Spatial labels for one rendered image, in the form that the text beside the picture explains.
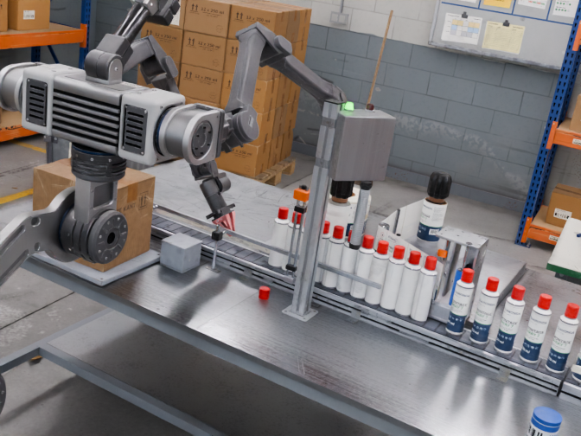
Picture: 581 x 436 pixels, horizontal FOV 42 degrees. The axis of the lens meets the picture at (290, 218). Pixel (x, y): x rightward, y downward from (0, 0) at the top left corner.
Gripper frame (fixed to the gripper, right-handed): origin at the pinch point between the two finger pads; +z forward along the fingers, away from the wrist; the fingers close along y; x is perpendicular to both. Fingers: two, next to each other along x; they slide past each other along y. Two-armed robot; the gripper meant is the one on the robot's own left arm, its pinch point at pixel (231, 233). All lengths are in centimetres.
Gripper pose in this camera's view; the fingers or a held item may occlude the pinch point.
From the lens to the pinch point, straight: 262.1
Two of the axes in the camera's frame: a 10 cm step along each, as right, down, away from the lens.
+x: -7.5, 3.7, 5.5
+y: 4.9, -2.5, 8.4
